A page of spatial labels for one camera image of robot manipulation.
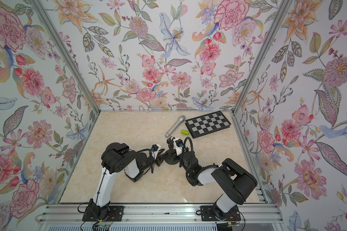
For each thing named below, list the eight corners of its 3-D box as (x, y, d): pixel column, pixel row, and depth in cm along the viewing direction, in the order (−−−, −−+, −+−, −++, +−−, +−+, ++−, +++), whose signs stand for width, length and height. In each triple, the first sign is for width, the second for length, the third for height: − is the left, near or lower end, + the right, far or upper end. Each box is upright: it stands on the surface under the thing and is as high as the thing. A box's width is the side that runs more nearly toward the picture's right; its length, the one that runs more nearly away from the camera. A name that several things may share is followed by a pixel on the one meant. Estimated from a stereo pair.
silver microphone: (163, 135, 108) (163, 133, 105) (181, 116, 120) (182, 114, 118) (167, 138, 106) (167, 136, 104) (185, 118, 118) (186, 116, 116)
